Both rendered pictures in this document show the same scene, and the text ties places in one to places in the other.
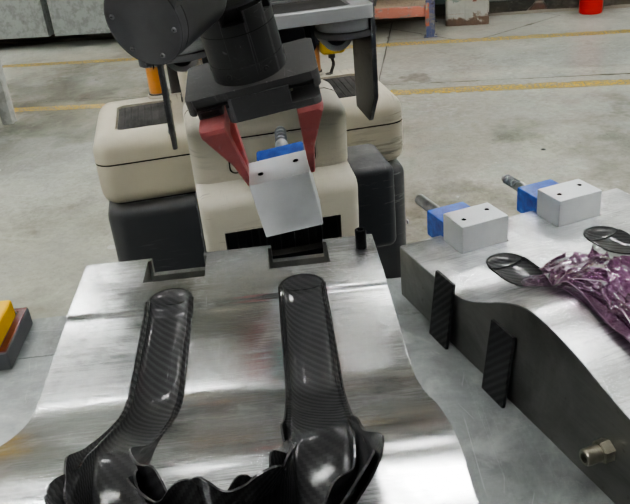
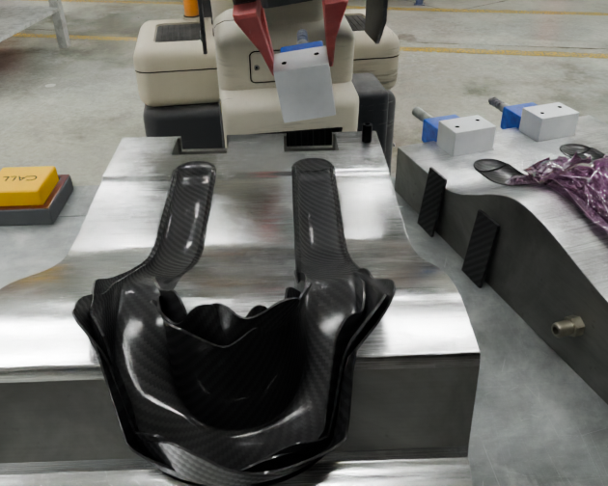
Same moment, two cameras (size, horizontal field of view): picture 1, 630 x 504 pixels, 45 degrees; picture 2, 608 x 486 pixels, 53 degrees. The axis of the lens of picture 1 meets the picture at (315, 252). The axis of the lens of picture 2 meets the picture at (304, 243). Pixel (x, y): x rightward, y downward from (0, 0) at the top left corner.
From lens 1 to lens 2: 0.07 m
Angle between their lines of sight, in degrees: 6
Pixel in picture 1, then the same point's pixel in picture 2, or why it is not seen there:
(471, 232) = (462, 138)
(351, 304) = (356, 185)
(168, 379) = (190, 234)
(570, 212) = (549, 129)
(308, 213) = (323, 103)
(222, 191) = (242, 97)
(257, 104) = not seen: outside the picture
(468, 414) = not seen: hidden behind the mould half
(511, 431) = (486, 307)
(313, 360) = (320, 229)
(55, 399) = (89, 242)
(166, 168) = (195, 79)
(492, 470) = not seen: hidden behind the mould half
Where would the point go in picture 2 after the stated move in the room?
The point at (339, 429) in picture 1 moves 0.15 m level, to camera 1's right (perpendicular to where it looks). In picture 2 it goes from (346, 281) to (595, 277)
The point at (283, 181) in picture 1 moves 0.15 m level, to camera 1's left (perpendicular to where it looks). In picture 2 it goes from (304, 70) to (136, 73)
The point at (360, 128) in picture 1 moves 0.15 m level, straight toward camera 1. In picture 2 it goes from (363, 59) to (363, 84)
